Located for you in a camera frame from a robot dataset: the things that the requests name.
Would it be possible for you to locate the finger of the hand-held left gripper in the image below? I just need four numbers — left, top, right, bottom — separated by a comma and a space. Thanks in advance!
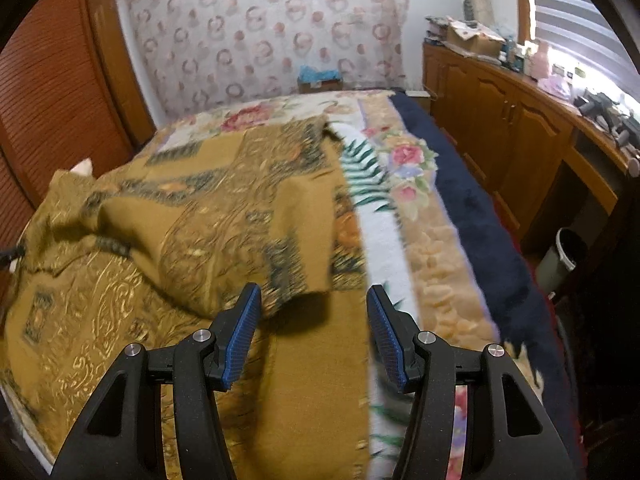
0, 244, 25, 273

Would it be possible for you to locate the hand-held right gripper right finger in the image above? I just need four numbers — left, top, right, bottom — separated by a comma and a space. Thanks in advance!
366, 284, 576, 480

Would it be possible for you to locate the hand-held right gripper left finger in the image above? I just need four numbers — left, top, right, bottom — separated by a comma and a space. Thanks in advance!
50, 282, 263, 480

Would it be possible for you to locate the mustard patterned shirt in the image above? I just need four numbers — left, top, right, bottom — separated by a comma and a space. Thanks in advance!
0, 115, 373, 480

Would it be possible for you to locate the floral blanket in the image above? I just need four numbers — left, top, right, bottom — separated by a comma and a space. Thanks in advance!
157, 89, 546, 480

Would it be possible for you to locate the wooden louvered wardrobe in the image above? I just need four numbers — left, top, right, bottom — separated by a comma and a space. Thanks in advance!
0, 0, 156, 301

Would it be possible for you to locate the navy blanket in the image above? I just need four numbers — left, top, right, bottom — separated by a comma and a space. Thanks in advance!
390, 91, 581, 461

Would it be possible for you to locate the grey trash bin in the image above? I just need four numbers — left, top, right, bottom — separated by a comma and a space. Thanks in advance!
537, 227, 588, 296

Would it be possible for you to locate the wooden sideboard cabinet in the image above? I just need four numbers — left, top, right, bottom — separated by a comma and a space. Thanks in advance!
421, 42, 633, 246

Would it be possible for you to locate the cardboard box with label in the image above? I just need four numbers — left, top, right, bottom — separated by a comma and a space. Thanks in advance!
297, 77, 343, 95

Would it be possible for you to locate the blue cloth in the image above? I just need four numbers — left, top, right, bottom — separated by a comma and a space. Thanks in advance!
299, 65, 341, 83

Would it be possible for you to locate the open cardboard box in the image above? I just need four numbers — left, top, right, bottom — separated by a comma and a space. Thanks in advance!
445, 20, 506, 58

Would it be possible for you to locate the stack of patterned boxes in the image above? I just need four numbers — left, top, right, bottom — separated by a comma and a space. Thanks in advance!
425, 15, 451, 43

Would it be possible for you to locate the pink bottle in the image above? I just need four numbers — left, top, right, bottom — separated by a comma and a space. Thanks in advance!
530, 42, 551, 81

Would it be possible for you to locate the striped window blind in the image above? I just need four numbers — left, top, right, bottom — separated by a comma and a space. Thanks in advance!
527, 0, 640, 81

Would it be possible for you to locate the ring patterned sheer curtain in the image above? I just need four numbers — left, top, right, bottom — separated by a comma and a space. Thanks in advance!
116, 0, 416, 118

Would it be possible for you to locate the wooden window frame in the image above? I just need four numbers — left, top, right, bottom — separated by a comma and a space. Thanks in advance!
511, 0, 538, 43

